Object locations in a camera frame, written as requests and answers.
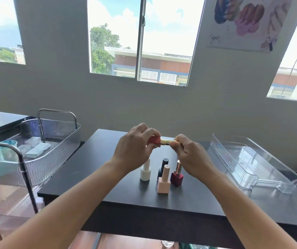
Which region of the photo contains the clear plastic tray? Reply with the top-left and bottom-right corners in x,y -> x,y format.
209,133 -> 297,194

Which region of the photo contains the black nail polish bottle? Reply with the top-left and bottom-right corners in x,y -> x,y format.
157,158 -> 170,180

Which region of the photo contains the person's left hand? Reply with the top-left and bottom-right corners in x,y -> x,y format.
111,123 -> 162,176

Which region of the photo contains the person's right forearm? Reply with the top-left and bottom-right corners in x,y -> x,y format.
199,169 -> 297,249

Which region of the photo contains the clear ribbed lower cart basket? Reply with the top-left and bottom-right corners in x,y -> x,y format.
0,183 -> 46,216

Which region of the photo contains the sliding glass window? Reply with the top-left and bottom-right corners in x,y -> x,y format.
87,0 -> 206,87

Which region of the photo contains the white-framed glass window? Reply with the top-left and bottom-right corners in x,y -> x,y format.
266,0 -> 297,104

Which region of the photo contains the dark red nail polish bottle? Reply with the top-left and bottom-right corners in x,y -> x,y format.
170,160 -> 184,187

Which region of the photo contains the clear ribbed cart basket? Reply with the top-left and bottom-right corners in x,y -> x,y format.
0,118 -> 82,187
0,183 -> 46,216

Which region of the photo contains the black side counter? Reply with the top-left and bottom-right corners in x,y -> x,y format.
0,109 -> 36,142

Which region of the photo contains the red gold-capped nail polish bottle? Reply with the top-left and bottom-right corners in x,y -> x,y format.
148,136 -> 177,147

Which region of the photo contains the person's right hand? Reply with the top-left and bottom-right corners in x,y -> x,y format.
169,134 -> 217,181

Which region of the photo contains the teal bowl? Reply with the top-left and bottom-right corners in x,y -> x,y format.
0,140 -> 18,162

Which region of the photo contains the person's left forearm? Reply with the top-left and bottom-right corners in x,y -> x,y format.
0,159 -> 132,249

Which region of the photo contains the white nail polish bottle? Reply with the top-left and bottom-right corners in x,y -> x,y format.
140,159 -> 151,182

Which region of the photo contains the pink nail polish bottle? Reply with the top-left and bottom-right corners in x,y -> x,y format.
157,164 -> 171,194

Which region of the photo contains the small glass window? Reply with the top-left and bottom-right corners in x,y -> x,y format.
0,0 -> 26,65

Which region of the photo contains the nail art wall poster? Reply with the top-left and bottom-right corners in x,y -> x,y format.
207,0 -> 293,53

